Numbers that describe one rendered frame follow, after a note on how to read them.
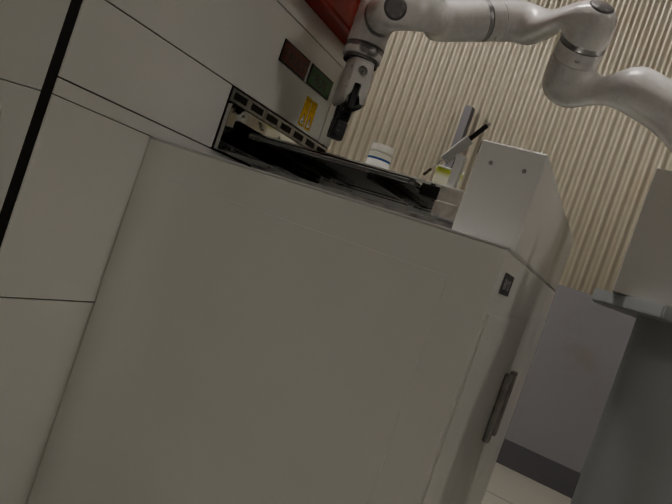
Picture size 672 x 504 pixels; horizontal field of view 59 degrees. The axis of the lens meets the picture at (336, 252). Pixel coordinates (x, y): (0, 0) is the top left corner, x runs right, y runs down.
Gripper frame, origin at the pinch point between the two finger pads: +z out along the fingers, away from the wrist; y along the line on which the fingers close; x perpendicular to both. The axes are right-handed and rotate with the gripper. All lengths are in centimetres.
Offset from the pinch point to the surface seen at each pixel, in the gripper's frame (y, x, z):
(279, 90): 6.5, 13.6, -4.5
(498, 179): -50, -13, 7
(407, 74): 198, -73, -79
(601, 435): -50, -45, 38
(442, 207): -29.7, -15.6, 10.9
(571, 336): 108, -162, 29
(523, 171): -52, -15, 5
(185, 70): -15.3, 32.5, 2.9
